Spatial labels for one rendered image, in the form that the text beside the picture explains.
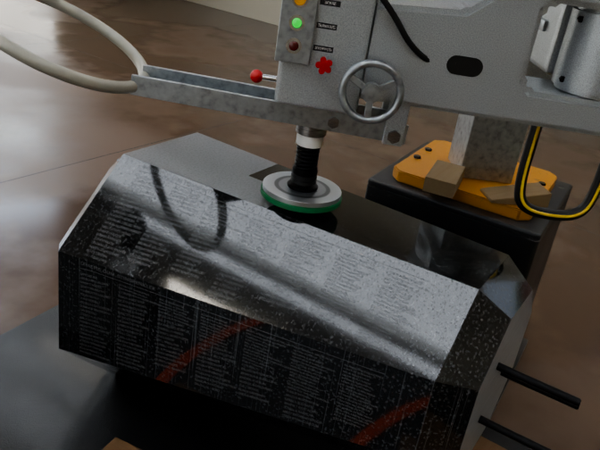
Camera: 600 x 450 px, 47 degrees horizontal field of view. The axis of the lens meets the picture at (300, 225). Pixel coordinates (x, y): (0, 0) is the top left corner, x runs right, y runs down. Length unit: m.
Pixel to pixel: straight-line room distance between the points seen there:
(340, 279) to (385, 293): 0.12
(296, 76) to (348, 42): 0.14
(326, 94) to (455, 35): 0.32
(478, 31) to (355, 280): 0.64
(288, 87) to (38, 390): 1.34
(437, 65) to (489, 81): 0.13
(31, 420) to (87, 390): 0.21
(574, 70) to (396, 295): 0.67
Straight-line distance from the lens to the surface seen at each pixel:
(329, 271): 1.72
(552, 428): 2.74
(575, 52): 1.79
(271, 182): 1.85
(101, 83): 1.68
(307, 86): 1.66
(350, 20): 1.63
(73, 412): 2.38
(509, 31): 1.68
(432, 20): 1.65
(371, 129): 1.74
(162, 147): 2.17
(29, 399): 2.44
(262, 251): 1.79
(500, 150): 2.46
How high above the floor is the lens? 1.58
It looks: 25 degrees down
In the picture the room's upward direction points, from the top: 9 degrees clockwise
